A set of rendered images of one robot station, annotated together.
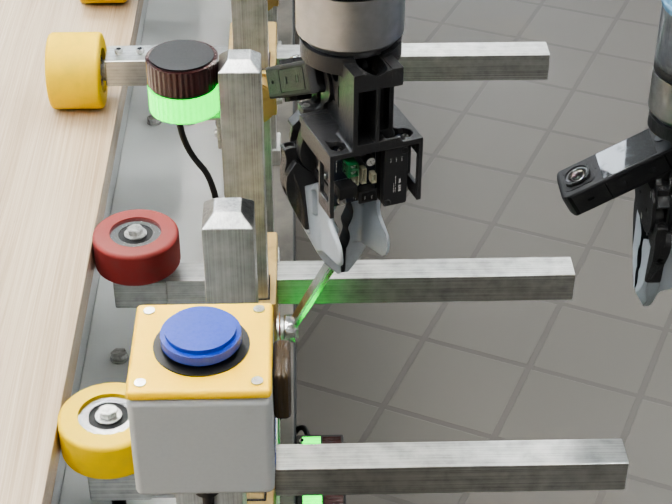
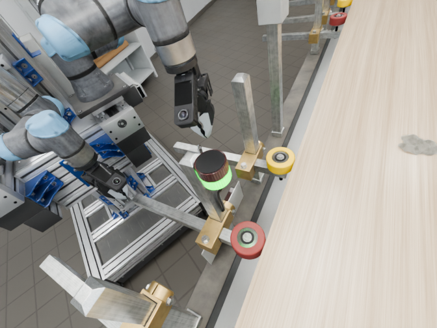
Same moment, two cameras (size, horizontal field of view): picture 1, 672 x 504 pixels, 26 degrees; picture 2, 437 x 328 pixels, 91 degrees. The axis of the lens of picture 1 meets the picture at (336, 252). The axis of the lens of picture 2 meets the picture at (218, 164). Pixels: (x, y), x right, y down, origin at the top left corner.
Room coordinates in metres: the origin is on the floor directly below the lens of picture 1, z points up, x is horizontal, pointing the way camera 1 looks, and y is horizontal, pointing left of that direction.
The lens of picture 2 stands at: (1.25, 0.32, 1.39)
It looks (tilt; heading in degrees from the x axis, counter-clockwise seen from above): 48 degrees down; 224
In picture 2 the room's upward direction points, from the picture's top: 21 degrees counter-clockwise
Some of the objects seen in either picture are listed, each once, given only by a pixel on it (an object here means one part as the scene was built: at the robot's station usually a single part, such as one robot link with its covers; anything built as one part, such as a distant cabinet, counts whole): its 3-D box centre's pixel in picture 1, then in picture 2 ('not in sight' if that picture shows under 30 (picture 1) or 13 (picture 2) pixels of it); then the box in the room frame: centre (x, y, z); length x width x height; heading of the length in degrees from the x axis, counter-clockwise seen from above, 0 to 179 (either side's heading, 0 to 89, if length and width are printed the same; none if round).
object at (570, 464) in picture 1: (358, 470); (224, 157); (0.86, -0.02, 0.84); 0.43 x 0.03 x 0.04; 91
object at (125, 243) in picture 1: (139, 277); (250, 245); (1.11, 0.19, 0.85); 0.08 x 0.08 x 0.11
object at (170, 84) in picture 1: (182, 68); (211, 165); (1.07, 0.13, 1.10); 0.06 x 0.06 x 0.02
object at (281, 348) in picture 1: (282, 379); not in sight; (0.56, 0.03, 1.20); 0.03 x 0.01 x 0.03; 1
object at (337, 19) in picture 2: not in sight; (337, 26); (-0.14, 0.15, 0.85); 0.08 x 0.08 x 0.11
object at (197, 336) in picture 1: (201, 341); not in sight; (0.56, 0.07, 1.22); 0.04 x 0.04 x 0.02
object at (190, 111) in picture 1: (184, 94); (214, 173); (1.07, 0.13, 1.07); 0.06 x 0.06 x 0.02
